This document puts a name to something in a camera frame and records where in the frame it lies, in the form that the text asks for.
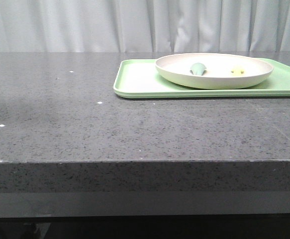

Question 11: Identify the light green tray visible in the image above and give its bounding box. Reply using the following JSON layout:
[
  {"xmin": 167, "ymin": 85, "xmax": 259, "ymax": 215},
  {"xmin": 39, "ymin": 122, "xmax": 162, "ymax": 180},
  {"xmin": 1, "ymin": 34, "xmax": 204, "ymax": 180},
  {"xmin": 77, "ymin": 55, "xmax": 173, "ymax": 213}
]
[{"xmin": 113, "ymin": 58, "xmax": 290, "ymax": 99}]

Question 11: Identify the white curtain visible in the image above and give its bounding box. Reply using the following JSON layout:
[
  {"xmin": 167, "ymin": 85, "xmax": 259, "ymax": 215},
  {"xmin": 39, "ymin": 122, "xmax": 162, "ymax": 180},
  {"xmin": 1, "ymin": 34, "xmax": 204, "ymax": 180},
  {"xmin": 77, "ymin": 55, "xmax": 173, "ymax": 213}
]
[{"xmin": 0, "ymin": 0, "xmax": 290, "ymax": 52}]

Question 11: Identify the beige round plate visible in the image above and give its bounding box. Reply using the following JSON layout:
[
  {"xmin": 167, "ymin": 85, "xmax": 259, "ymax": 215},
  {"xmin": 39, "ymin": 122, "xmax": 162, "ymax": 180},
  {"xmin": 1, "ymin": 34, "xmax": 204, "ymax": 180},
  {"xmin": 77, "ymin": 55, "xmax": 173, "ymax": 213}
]
[{"xmin": 155, "ymin": 53, "xmax": 274, "ymax": 90}]

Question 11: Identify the yellow plastic fork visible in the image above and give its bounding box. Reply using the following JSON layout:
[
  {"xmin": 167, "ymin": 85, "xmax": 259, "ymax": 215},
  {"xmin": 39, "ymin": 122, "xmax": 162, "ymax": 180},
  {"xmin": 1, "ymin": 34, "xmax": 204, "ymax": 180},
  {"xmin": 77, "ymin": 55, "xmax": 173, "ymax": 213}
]
[{"xmin": 231, "ymin": 66, "xmax": 245, "ymax": 75}]

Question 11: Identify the sage green spoon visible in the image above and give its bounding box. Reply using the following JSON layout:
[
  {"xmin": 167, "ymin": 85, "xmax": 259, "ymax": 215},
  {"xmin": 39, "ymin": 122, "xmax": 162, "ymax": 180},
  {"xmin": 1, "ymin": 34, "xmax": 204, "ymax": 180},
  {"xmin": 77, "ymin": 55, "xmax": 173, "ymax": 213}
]
[{"xmin": 190, "ymin": 63, "xmax": 206, "ymax": 76}]

